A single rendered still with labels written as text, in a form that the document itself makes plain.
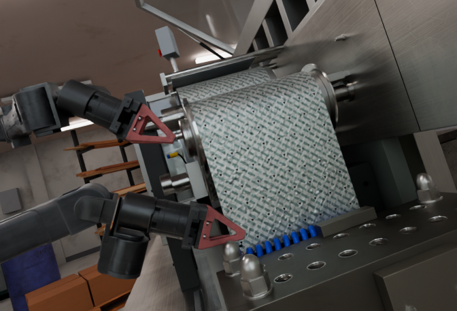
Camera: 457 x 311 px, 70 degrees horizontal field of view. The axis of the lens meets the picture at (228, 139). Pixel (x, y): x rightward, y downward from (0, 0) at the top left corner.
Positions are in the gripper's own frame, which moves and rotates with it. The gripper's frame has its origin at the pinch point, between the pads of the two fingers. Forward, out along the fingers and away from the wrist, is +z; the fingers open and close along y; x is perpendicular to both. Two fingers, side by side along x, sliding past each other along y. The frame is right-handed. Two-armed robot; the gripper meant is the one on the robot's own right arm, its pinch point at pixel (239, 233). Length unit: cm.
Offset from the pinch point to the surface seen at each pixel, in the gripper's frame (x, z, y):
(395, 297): -0.1, 13.3, 21.9
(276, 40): 54, 6, -39
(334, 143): 18.8, 13.5, 0.3
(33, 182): -90, -361, -796
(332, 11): 45.1, 9.3, -2.6
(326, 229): 4.2, 11.8, 6.4
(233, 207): 4.1, -2.0, 0.3
